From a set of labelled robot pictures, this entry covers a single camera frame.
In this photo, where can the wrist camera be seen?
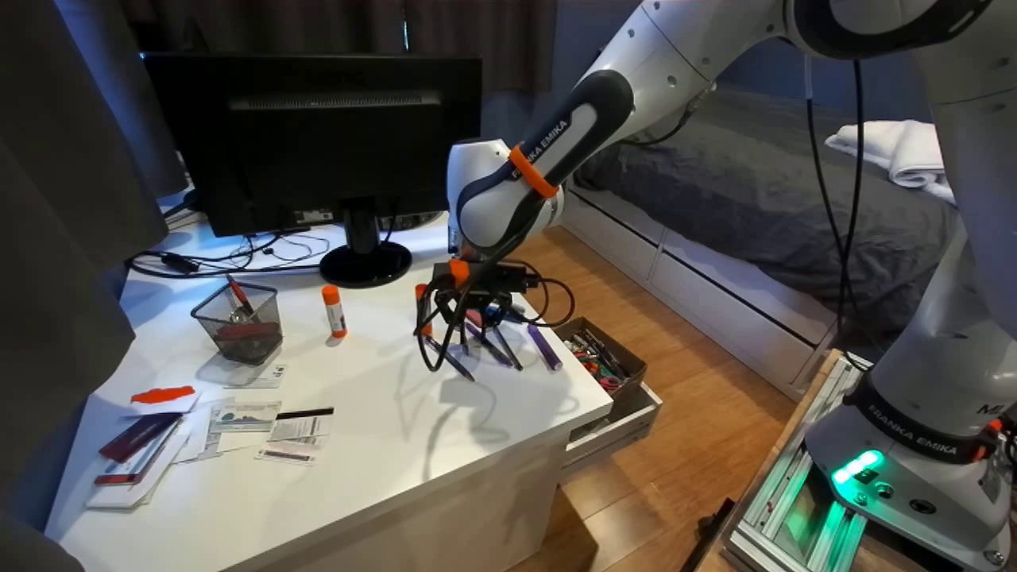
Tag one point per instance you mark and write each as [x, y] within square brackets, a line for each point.
[508, 276]

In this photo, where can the black computer monitor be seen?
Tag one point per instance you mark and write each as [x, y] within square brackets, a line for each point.
[318, 143]

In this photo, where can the purple marker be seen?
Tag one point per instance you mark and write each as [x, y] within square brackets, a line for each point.
[545, 348]

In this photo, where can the white drawer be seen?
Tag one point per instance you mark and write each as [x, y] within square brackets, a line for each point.
[620, 425]

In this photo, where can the bed with grey cover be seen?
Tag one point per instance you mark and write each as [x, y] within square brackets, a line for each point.
[755, 206]

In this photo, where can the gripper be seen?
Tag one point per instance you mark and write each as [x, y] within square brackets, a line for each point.
[479, 299]

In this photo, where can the black mesh pen holder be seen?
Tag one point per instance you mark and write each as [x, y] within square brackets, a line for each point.
[246, 330]

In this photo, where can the dark pencil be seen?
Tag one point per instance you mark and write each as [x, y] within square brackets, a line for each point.
[454, 362]
[508, 352]
[493, 348]

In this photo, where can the stack of white papers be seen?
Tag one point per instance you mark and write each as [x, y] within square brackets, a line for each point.
[127, 488]

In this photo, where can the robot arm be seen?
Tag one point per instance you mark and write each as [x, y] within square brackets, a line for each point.
[945, 373]

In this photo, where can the cardboard box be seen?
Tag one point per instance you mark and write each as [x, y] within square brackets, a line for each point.
[628, 361]

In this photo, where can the heap of pens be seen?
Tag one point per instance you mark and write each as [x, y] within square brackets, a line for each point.
[596, 359]

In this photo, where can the white orange glue stick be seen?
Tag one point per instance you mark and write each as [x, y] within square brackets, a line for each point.
[334, 311]

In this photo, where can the black strip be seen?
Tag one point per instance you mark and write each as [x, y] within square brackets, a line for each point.
[306, 413]

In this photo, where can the printed paper slip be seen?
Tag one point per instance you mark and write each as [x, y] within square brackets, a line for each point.
[298, 429]
[266, 376]
[284, 454]
[246, 415]

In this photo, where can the folded white towels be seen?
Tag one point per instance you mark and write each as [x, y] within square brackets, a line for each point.
[906, 151]

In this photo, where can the dark red booklet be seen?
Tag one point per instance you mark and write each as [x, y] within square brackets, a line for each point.
[139, 437]

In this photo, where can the red pen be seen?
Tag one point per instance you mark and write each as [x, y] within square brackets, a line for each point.
[238, 294]

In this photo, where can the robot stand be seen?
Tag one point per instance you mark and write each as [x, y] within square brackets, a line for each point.
[794, 516]

